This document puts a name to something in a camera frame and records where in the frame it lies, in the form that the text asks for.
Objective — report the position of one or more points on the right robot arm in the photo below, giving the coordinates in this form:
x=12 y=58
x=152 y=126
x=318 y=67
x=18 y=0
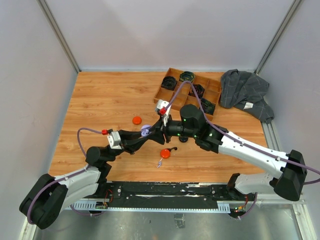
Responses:
x=284 y=173

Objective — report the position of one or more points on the orange earbud case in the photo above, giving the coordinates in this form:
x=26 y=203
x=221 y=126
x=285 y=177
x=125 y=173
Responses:
x=165 y=153
x=136 y=120

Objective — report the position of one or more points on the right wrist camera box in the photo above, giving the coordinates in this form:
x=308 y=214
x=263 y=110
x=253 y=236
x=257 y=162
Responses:
x=163 y=108

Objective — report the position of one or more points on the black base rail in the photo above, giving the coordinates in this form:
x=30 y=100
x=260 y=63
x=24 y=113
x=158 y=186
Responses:
x=164 y=197

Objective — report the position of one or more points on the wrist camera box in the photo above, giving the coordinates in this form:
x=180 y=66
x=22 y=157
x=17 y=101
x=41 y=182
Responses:
x=163 y=108
x=114 y=140

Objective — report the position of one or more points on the black earbud case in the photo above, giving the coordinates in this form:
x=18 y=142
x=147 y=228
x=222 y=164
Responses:
x=183 y=139

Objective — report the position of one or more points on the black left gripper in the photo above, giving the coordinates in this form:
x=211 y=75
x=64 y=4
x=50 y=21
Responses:
x=131 y=141

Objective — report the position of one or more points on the purple earbud case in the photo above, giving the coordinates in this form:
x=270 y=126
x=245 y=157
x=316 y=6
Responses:
x=145 y=130

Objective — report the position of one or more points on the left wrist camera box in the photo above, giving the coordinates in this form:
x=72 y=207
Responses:
x=114 y=140

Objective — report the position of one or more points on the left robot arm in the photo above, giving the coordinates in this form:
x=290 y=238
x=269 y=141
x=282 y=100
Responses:
x=52 y=194

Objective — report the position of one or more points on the dark red rolled belt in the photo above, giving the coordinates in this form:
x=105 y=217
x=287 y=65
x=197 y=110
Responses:
x=199 y=91

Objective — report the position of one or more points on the dark green rolled belt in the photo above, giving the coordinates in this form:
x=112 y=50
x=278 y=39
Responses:
x=207 y=106

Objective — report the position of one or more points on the grey crumpled cloth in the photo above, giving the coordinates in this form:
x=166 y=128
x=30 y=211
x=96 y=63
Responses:
x=246 y=91

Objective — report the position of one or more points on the wooden compartment tray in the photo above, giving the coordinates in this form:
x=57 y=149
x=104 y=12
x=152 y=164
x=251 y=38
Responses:
x=210 y=81

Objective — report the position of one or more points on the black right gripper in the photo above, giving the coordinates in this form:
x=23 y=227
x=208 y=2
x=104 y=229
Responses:
x=163 y=129

